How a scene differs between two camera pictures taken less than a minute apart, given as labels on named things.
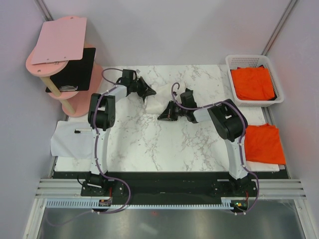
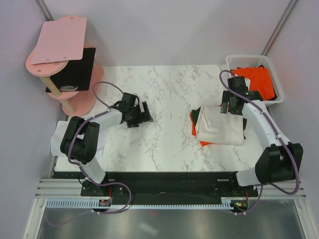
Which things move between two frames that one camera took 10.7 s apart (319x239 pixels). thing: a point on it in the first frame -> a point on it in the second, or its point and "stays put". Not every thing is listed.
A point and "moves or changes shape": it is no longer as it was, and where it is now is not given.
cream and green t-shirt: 164,94 moves or changes shape
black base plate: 169,186 stays put
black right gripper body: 175,111 -> 226,98
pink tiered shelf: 77,103 stays put
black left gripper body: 139,87 -> 137,117
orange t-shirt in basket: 252,83 stays put
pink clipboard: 61,40 stays put
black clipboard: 77,74 stays put
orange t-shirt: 263,144 -> 194,131
